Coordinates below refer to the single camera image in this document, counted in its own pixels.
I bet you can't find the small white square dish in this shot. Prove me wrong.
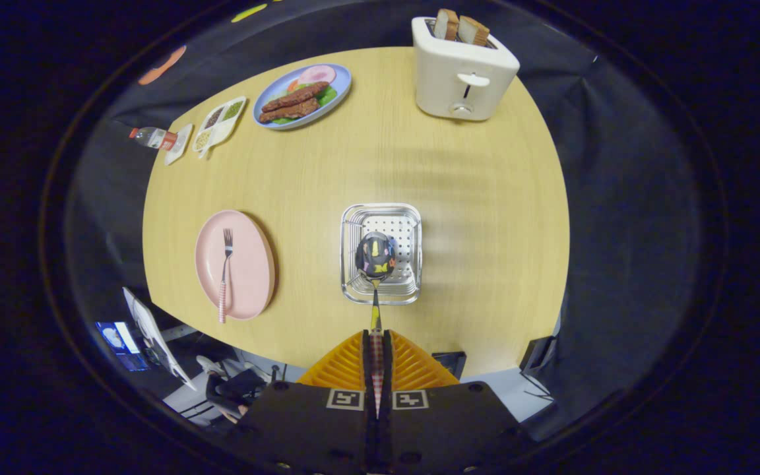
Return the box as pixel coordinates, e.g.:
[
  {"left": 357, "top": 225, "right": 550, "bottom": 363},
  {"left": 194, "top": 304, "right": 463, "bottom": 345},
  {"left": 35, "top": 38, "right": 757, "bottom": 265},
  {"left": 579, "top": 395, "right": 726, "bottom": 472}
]
[{"left": 164, "top": 123, "right": 194, "bottom": 166}]

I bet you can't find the blue plate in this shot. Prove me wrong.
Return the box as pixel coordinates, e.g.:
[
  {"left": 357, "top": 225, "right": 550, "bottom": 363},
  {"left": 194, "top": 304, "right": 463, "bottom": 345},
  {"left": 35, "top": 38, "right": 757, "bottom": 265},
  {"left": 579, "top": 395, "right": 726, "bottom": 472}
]
[{"left": 253, "top": 63, "right": 352, "bottom": 131}]

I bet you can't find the black backdrop cloth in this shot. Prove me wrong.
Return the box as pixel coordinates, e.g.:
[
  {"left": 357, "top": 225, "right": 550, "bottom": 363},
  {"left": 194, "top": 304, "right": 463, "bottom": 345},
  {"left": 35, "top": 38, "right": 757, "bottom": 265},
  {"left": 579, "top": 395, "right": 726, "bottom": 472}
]
[{"left": 67, "top": 0, "right": 704, "bottom": 443}]

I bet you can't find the white board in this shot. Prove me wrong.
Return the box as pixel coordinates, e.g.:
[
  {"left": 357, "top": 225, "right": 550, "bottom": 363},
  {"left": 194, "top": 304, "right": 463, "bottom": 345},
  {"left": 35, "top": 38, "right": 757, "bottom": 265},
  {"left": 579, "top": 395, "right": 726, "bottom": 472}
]
[{"left": 123, "top": 287, "right": 197, "bottom": 391}]

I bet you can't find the perforated metal basket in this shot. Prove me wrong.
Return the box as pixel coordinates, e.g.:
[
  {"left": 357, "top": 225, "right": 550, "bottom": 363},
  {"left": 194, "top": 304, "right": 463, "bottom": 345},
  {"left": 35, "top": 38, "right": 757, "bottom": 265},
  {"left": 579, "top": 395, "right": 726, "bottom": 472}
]
[{"left": 340, "top": 203, "right": 423, "bottom": 305}]

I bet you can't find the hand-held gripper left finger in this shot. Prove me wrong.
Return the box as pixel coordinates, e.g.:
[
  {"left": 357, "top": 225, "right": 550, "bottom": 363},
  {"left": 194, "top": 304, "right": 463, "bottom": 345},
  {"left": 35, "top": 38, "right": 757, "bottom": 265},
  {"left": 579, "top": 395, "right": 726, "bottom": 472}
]
[{"left": 224, "top": 330, "right": 374, "bottom": 475}]

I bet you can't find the pink plate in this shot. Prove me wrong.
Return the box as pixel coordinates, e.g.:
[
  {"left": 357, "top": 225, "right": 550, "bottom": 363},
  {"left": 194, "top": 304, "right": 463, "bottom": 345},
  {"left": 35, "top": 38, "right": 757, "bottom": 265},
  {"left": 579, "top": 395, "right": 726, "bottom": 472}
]
[{"left": 195, "top": 210, "right": 276, "bottom": 321}]

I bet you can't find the white divided seasoning tray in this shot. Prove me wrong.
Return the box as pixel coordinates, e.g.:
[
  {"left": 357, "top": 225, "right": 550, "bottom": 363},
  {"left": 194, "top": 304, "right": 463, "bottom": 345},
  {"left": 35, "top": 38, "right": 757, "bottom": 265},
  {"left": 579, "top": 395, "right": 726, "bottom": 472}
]
[{"left": 192, "top": 96, "right": 247, "bottom": 160}]

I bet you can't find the toast slice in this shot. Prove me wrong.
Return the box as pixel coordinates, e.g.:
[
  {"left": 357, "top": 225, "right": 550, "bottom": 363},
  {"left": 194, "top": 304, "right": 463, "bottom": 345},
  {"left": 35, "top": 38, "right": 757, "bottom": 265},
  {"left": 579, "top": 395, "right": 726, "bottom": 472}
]
[
  {"left": 457, "top": 16, "right": 490, "bottom": 47},
  {"left": 433, "top": 9, "right": 460, "bottom": 42}
]

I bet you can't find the white toaster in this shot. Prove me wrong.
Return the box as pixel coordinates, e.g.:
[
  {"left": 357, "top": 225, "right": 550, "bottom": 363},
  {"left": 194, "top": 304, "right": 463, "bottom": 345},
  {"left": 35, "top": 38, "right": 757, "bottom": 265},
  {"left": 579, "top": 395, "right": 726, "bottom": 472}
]
[{"left": 412, "top": 16, "right": 521, "bottom": 121}]

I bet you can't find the brown bacon strip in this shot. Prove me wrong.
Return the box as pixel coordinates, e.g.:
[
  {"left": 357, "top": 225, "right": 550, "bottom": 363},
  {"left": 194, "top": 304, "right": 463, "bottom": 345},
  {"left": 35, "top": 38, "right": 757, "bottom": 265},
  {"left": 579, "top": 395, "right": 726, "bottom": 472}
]
[
  {"left": 262, "top": 82, "right": 330, "bottom": 113},
  {"left": 259, "top": 98, "right": 321, "bottom": 123}
]

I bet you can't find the pink ham slice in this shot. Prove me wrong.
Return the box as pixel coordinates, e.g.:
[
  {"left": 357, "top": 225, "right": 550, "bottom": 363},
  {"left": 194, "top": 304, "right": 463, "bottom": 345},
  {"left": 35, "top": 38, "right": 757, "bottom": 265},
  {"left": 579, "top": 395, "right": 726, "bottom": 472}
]
[{"left": 298, "top": 65, "right": 337, "bottom": 85}]

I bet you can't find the computer monitor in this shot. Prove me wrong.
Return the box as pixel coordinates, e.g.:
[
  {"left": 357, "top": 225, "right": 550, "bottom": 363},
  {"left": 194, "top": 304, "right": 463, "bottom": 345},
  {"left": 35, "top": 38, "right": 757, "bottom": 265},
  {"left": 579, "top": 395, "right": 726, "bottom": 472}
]
[{"left": 95, "top": 321, "right": 150, "bottom": 372}]

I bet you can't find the spoon with checked handle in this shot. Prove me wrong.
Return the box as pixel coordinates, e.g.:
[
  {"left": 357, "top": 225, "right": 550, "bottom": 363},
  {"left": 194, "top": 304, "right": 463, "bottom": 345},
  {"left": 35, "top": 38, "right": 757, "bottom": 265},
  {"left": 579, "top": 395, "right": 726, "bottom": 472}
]
[{"left": 355, "top": 231, "right": 397, "bottom": 420}]

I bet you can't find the fork with checked handle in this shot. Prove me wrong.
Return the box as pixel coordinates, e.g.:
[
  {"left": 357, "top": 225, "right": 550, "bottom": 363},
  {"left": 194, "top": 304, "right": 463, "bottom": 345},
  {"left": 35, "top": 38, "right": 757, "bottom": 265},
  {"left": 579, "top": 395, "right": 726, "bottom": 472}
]
[{"left": 218, "top": 228, "right": 235, "bottom": 324}]

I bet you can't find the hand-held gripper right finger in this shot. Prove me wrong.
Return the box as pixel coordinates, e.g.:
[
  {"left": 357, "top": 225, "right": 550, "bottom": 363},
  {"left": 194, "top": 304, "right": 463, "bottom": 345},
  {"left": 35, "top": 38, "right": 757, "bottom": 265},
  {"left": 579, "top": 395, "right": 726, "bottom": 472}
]
[{"left": 383, "top": 330, "right": 534, "bottom": 475}]

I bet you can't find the clear bottle with red cap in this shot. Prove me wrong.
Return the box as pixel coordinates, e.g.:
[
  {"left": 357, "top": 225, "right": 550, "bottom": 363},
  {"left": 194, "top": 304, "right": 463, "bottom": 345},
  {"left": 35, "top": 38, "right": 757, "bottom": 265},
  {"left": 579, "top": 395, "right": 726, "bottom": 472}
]
[{"left": 129, "top": 127, "right": 179, "bottom": 152}]

